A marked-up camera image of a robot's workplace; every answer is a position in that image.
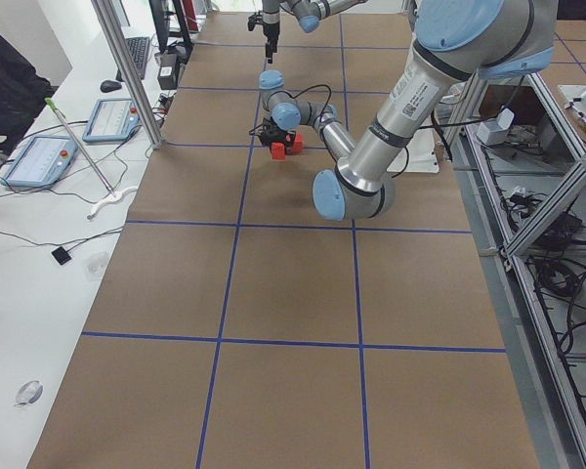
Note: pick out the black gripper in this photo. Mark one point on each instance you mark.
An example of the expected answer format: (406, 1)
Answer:
(279, 135)
(271, 24)

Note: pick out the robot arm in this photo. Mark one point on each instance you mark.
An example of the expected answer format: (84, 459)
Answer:
(307, 13)
(452, 40)

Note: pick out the black power adapter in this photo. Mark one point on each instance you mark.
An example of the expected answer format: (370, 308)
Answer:
(168, 73)

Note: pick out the black keyboard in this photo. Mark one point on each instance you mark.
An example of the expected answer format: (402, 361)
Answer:
(138, 47)

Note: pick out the far blue teach pendant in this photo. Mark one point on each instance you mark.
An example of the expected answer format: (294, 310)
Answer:
(111, 121)

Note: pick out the blue teach pendant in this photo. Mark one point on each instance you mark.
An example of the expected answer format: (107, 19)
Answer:
(111, 121)
(41, 162)

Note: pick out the black computer mouse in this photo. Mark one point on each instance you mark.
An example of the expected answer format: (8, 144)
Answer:
(108, 86)

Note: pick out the small white open box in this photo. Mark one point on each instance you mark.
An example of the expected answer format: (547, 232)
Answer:
(494, 131)

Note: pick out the metal rod with green tip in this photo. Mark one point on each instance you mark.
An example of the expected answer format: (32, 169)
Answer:
(59, 115)

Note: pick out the near blue teach pendant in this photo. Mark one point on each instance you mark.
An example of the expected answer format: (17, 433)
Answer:
(41, 162)

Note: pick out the small black square pad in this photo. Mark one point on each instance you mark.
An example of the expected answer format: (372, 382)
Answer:
(61, 255)

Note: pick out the person in black clothes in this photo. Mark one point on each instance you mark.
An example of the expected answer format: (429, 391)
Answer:
(22, 95)

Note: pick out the clear tape roll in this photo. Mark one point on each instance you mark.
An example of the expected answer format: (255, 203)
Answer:
(29, 393)

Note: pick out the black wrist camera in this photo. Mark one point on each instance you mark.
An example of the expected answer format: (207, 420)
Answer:
(268, 134)
(255, 20)

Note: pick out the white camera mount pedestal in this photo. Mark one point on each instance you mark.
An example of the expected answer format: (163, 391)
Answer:
(419, 156)

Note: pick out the aluminium frame post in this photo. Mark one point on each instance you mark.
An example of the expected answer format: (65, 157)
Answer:
(115, 40)

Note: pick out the aluminium side frame rail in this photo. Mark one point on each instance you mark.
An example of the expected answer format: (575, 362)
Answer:
(530, 191)

